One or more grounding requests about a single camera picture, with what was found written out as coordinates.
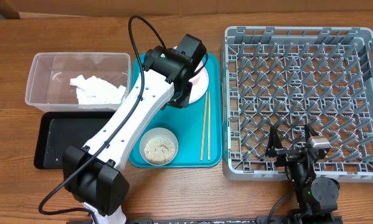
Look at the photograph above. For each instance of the white rice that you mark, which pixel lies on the white rice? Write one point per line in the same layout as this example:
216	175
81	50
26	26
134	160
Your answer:
159	151

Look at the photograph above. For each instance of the clear plastic bin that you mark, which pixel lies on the clear plastic bin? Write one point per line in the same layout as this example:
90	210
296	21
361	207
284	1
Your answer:
48	86

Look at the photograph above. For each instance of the teal serving tray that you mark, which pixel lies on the teal serving tray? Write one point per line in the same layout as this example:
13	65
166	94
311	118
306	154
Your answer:
187	123

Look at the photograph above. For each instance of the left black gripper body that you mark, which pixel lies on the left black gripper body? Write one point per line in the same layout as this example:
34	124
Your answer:
182	96

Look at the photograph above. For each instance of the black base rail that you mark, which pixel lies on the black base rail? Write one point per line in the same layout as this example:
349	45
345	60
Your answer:
257	220

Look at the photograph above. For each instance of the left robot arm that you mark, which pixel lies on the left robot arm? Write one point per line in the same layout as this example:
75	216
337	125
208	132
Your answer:
93	172

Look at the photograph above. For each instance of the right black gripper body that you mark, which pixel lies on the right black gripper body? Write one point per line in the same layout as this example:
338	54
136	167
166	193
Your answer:
288	155

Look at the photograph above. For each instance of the white round plate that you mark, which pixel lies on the white round plate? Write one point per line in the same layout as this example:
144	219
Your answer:
200	83

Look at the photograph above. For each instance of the white napkin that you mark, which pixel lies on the white napkin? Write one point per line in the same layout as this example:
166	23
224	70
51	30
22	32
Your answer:
96	91

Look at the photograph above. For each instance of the black plastic tray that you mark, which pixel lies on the black plastic tray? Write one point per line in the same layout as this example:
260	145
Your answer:
61	129

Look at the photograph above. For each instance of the grey metal bowl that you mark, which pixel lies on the grey metal bowl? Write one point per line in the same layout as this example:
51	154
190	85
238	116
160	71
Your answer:
153	133

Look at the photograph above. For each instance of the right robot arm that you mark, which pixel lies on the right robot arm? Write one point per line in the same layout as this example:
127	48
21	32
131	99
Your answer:
316	196

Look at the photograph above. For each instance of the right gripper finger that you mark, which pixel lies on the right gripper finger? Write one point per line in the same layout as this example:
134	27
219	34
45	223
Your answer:
274	143
309	133

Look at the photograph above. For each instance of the grey dishwasher rack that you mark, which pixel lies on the grey dishwasher rack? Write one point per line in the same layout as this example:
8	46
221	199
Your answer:
287	77

